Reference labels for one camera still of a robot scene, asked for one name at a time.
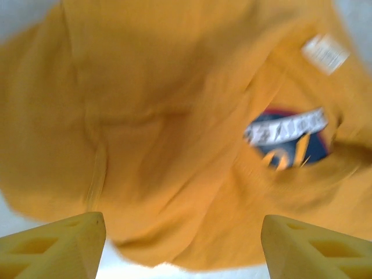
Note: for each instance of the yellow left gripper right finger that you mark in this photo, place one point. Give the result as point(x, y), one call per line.
point(308, 253)

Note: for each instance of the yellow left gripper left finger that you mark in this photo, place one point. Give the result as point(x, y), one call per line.
point(52, 250)

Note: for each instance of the orange printed t-shirt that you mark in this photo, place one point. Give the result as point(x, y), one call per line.
point(162, 104)

